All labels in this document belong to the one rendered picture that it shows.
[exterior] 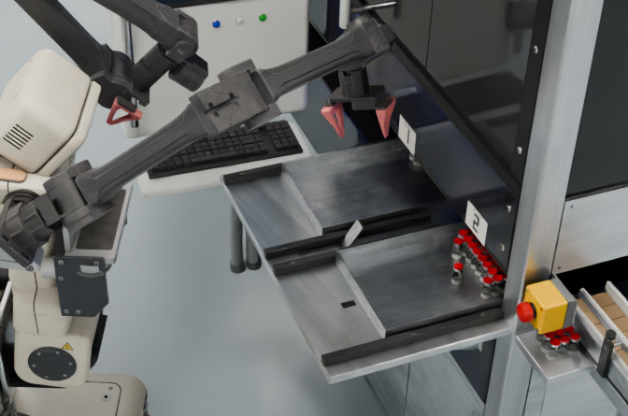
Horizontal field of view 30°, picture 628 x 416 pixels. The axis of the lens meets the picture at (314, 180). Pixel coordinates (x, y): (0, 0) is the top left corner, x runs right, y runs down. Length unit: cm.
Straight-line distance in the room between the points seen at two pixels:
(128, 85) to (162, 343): 135
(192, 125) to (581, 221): 81
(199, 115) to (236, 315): 184
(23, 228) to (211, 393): 144
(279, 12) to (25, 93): 96
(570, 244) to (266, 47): 104
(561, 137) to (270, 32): 107
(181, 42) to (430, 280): 73
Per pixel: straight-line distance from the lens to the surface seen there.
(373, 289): 250
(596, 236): 238
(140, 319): 372
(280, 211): 269
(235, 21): 295
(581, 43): 206
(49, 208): 214
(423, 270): 255
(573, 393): 271
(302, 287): 250
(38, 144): 222
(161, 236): 401
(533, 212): 225
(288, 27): 301
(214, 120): 191
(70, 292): 241
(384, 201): 273
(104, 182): 208
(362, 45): 221
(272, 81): 201
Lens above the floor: 256
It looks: 37 degrees down
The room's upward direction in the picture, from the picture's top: 2 degrees clockwise
